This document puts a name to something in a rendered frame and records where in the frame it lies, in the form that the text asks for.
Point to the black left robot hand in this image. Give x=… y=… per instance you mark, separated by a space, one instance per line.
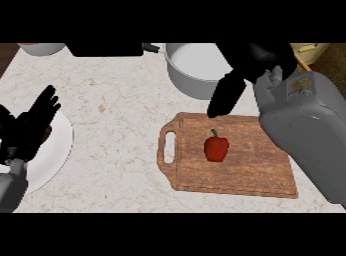
x=21 y=128

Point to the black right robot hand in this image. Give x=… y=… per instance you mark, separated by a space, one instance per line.
x=250 y=66

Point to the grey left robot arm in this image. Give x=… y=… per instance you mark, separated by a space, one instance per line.
x=3 y=190

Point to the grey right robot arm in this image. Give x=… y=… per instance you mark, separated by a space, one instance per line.
x=309 y=140

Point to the brown wicker basket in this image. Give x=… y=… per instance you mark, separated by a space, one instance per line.
x=341 y=75

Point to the red bell pepper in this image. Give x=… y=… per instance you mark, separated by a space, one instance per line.
x=216 y=148

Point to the brown wooden cutting board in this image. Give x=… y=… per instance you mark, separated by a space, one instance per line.
x=229 y=158

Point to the white round plate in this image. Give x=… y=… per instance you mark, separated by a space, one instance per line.
x=52 y=150

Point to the grey metal pot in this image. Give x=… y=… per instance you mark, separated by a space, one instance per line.
x=195 y=71

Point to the pale yellow box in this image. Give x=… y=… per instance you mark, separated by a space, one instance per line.
x=309 y=51

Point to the white bowl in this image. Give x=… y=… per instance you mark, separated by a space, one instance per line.
x=41 y=48

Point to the black appliance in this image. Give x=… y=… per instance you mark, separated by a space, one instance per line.
x=106 y=49

